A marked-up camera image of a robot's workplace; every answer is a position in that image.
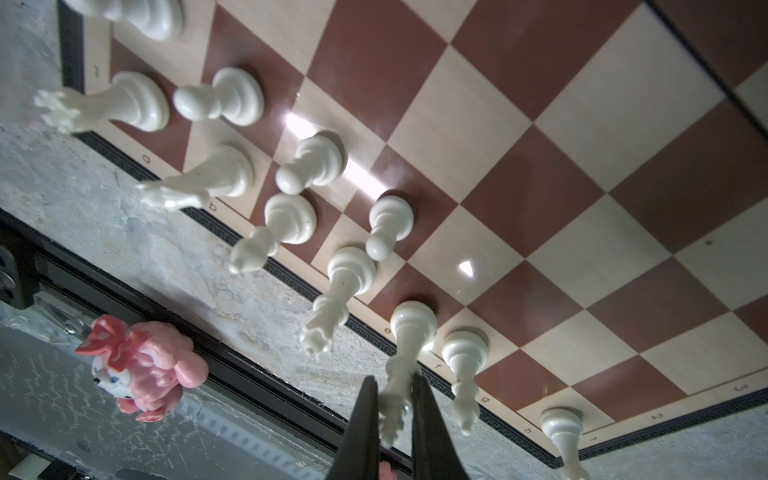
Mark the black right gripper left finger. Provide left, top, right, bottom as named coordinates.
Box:
left=325, top=376, right=380, bottom=480

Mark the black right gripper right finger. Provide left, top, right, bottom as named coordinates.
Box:
left=412, top=374, right=469, bottom=480

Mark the white chess piece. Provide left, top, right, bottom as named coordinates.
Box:
left=378, top=300, right=438, bottom=448

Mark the white chess rook corner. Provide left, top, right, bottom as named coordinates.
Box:
left=540, top=407, right=591, bottom=480

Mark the white chess pawn on board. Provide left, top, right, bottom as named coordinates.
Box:
left=366, top=195, right=415, bottom=261

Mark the pink pig plush toy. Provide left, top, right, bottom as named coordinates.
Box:
left=75, top=315, right=209, bottom=423

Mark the brown cream chessboard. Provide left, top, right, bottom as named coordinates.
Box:
left=58, top=1, right=767, bottom=467

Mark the black front mounting rail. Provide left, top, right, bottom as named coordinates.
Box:
left=0, top=206, right=415, bottom=475

